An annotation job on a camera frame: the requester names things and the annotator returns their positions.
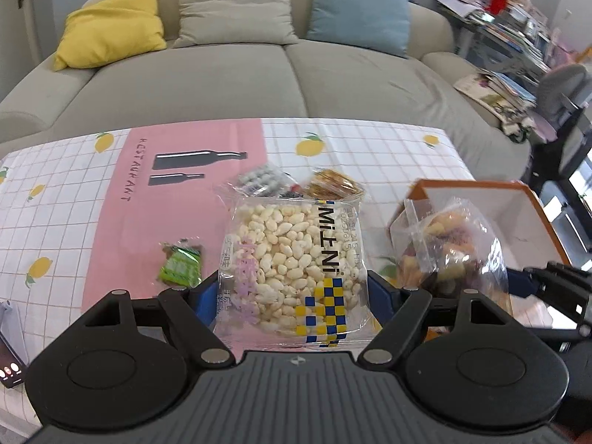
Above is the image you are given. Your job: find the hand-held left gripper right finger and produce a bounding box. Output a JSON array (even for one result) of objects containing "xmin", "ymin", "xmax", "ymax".
[{"xmin": 356, "ymin": 271, "xmax": 516, "ymax": 367}]

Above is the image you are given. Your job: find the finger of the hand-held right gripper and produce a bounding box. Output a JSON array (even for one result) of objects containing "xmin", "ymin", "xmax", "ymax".
[
  {"xmin": 509, "ymin": 287, "xmax": 592, "ymax": 340},
  {"xmin": 508, "ymin": 263, "xmax": 592, "ymax": 299}
]

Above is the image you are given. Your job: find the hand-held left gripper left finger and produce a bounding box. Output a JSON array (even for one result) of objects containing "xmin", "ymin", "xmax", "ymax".
[{"xmin": 81, "ymin": 270, "xmax": 234, "ymax": 367}]

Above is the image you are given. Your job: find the orange cardboard box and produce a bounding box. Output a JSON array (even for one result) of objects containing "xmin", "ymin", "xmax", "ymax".
[{"xmin": 387, "ymin": 179, "xmax": 572, "ymax": 287}]

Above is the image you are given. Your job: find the colourful candy bag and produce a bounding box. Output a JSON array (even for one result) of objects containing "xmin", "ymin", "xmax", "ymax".
[{"xmin": 395, "ymin": 196, "xmax": 513, "ymax": 316}]

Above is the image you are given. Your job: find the puffed rice snack bag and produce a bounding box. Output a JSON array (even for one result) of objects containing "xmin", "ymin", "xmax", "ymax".
[{"xmin": 213, "ymin": 182, "xmax": 371, "ymax": 349}]

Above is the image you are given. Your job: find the grey white candy packet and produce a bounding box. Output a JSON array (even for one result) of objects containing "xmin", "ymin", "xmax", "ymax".
[{"xmin": 231, "ymin": 164, "xmax": 295, "ymax": 198}]

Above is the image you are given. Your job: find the green snack packet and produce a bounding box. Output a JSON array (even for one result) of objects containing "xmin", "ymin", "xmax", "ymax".
[{"xmin": 157, "ymin": 239, "xmax": 205, "ymax": 287}]

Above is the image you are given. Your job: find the orange brown snack packet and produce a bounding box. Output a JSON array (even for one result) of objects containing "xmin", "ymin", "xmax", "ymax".
[{"xmin": 303, "ymin": 168, "xmax": 366, "ymax": 202}]

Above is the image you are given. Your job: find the lemon print checked tablecloth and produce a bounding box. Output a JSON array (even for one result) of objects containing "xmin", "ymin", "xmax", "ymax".
[{"xmin": 0, "ymin": 118, "xmax": 572, "ymax": 428}]

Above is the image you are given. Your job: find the pile of magazines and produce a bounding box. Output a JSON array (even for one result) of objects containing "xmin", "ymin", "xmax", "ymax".
[{"xmin": 453, "ymin": 69, "xmax": 539, "ymax": 127}]

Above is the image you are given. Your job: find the grey office chair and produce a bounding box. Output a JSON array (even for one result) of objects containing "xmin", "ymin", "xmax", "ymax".
[{"xmin": 522, "ymin": 62, "xmax": 592, "ymax": 186}]

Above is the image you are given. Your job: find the black smartphone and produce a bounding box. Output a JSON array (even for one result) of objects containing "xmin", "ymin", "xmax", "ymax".
[{"xmin": 0, "ymin": 328, "xmax": 27, "ymax": 389}]

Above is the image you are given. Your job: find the beige sofa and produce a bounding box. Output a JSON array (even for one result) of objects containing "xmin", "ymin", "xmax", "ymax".
[{"xmin": 0, "ymin": 0, "xmax": 532, "ymax": 159}]

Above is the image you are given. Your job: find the yellow pillow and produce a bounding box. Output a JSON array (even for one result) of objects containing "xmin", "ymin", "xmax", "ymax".
[{"xmin": 53, "ymin": 0, "xmax": 167, "ymax": 71}]

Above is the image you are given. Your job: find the light blue pillow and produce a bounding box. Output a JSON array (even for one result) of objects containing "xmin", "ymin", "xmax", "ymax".
[{"xmin": 305, "ymin": 0, "xmax": 412, "ymax": 59}]

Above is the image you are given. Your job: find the beige pillow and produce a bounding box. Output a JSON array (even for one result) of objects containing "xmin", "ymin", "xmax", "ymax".
[{"xmin": 172, "ymin": 0, "xmax": 300, "ymax": 50}]

